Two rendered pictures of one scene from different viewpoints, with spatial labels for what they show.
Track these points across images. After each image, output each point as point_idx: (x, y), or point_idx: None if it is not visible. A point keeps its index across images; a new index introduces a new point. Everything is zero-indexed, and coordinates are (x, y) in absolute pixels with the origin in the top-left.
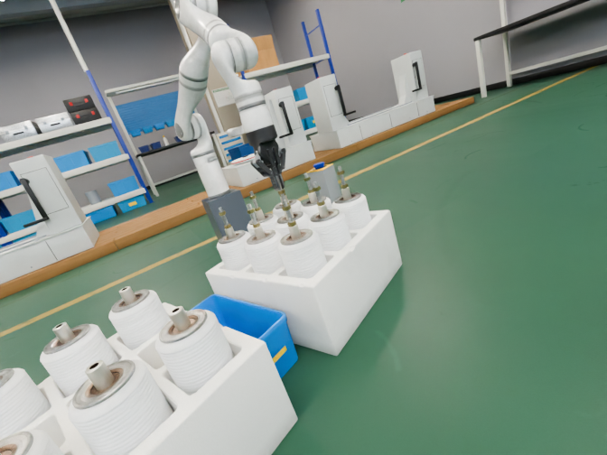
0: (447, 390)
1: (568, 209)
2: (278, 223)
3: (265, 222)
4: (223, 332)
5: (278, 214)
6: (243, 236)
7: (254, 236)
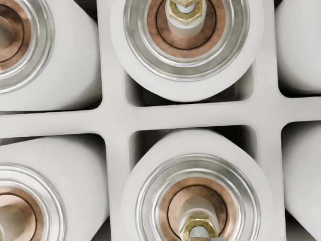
0: None
1: None
2: (137, 195)
3: (155, 81)
4: None
5: (298, 21)
6: (9, 98)
7: (1, 185)
